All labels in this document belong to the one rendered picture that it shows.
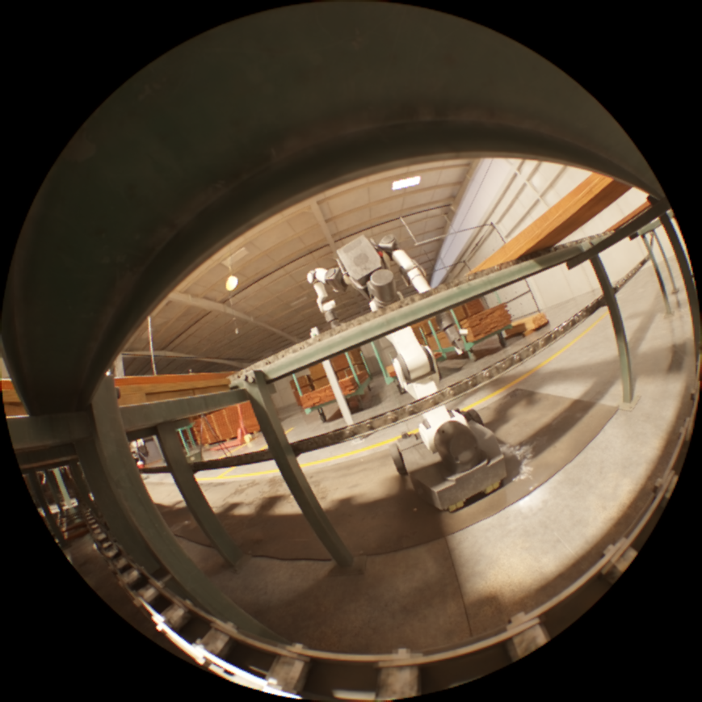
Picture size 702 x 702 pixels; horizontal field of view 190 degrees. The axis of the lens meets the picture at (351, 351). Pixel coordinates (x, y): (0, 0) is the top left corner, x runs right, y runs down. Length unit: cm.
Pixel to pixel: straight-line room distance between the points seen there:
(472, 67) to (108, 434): 48
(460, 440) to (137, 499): 84
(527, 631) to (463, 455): 71
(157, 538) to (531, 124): 60
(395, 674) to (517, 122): 34
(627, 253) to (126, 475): 846
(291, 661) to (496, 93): 36
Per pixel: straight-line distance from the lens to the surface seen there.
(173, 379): 71
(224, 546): 123
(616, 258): 831
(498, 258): 95
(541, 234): 81
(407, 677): 16
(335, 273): 138
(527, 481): 102
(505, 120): 20
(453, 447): 79
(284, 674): 19
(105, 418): 37
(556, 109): 24
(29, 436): 41
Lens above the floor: 70
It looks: 6 degrees up
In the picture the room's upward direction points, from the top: 22 degrees counter-clockwise
